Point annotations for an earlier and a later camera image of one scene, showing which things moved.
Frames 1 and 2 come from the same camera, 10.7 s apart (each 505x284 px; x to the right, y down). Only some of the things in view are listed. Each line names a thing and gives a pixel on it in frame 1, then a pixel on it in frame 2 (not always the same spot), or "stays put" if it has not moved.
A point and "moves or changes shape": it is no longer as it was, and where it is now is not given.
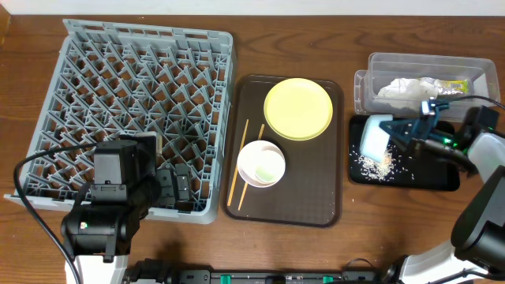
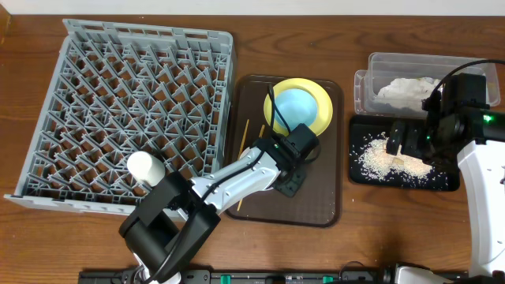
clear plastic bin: (398, 84) stays put
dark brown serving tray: (310, 193) stays put
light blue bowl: (374, 140) to (293, 107)
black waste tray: (409, 170) stays put
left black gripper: (173, 186) to (290, 181)
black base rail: (154, 271) stays put
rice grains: (382, 171) moves or changes shape
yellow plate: (298, 109) stays put
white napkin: (409, 91) stays put
